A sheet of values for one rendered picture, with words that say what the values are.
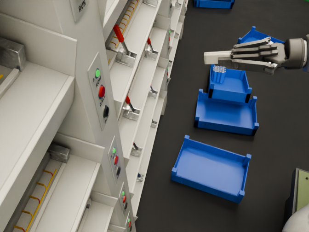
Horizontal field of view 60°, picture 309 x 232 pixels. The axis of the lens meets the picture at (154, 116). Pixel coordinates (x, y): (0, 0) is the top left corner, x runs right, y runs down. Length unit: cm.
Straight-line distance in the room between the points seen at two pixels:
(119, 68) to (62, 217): 32
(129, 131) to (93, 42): 40
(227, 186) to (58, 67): 102
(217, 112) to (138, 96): 74
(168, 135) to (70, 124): 98
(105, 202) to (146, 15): 49
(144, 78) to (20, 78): 58
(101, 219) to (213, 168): 75
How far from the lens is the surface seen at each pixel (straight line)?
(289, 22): 235
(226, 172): 126
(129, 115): 73
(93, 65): 35
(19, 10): 29
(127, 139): 70
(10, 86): 30
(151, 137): 116
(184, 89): 156
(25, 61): 32
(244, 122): 145
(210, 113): 145
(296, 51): 73
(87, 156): 45
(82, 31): 32
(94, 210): 62
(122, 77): 58
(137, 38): 69
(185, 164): 125
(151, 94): 104
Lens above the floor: 108
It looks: 50 degrees down
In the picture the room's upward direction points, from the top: straight up
